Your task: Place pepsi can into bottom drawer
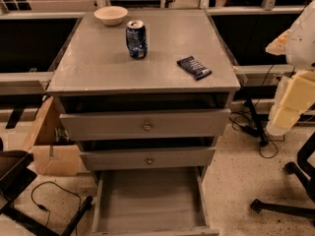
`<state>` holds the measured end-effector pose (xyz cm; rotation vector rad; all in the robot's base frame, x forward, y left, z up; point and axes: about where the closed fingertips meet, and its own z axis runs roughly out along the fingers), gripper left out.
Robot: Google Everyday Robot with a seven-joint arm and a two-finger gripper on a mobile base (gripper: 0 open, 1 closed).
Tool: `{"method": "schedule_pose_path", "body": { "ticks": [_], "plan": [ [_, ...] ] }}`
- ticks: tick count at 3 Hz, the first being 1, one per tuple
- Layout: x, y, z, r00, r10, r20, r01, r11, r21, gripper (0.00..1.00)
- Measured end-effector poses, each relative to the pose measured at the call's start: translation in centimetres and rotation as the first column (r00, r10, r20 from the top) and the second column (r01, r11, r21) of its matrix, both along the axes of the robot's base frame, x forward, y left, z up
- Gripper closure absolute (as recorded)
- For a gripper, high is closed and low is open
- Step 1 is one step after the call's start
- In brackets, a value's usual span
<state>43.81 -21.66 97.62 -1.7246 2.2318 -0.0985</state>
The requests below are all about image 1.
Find grey drawer cabinet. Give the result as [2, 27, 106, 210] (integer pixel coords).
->
[45, 9, 242, 182]

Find black floor cable left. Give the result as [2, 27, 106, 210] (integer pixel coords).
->
[31, 180, 83, 236]

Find black cables under desk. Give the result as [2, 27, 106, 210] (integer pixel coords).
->
[228, 64, 285, 159]

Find black chair at left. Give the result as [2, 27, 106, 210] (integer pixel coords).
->
[0, 137, 95, 236]

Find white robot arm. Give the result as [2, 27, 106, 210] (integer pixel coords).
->
[266, 1, 315, 136]

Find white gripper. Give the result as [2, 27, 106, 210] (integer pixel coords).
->
[266, 71, 315, 136]

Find dark blue snack bar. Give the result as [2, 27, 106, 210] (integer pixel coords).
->
[177, 56, 212, 81]

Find grey middle drawer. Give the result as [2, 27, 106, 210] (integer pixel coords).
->
[80, 147, 216, 171]

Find grey open bottom drawer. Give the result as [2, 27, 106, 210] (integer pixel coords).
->
[92, 167, 220, 236]

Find black office chair base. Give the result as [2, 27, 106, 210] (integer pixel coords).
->
[250, 131, 315, 220]

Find grey top drawer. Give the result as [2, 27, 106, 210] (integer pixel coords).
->
[60, 109, 230, 141]

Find cream paper bowl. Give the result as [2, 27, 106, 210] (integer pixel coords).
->
[94, 6, 128, 26]

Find black desk leg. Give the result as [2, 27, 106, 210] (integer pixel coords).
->
[245, 96, 269, 147]

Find blue pepsi can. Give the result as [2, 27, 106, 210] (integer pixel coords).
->
[126, 20, 148, 59]

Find brown cardboard box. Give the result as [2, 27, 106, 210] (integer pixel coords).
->
[22, 97, 82, 176]

